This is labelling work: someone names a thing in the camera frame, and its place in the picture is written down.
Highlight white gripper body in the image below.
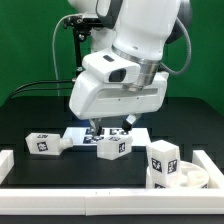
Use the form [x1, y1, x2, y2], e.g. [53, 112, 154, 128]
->
[69, 72, 168, 120]

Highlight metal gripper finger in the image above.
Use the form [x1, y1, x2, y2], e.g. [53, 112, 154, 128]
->
[122, 114, 141, 131]
[89, 118, 102, 136]

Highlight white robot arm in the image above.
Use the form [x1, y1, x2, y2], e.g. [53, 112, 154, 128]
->
[69, 0, 192, 135]

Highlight white marker board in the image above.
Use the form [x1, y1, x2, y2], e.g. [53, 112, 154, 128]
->
[63, 127, 150, 146]

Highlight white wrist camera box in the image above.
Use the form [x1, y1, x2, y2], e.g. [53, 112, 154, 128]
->
[82, 48, 140, 84]

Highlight black camera stand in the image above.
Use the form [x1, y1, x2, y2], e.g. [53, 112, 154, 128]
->
[63, 14, 103, 77]

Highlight black cables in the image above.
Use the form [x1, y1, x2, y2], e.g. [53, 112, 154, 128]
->
[8, 79, 81, 100]

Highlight grey camera cable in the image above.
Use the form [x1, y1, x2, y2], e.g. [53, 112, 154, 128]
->
[52, 13, 81, 98]

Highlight white front fence rail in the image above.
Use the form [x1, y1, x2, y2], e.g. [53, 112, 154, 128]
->
[0, 189, 224, 216]

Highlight white left fence rail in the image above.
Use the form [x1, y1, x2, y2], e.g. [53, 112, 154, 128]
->
[0, 150, 14, 185]

